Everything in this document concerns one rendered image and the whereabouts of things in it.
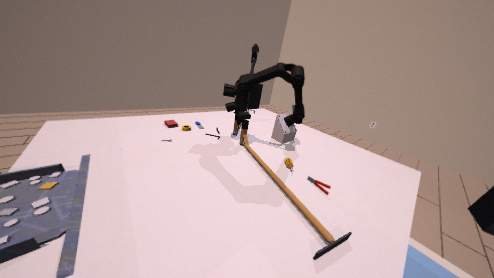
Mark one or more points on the orange ribbed handle with grey metal rod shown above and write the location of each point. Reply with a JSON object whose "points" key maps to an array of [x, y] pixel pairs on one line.
{"points": [[289, 163]]}

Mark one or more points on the red-handled pliers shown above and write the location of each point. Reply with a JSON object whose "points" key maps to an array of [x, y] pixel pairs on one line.
{"points": [[315, 182]]}

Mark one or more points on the orange tile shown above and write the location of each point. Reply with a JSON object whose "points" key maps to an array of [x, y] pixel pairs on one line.
{"points": [[48, 185]]}

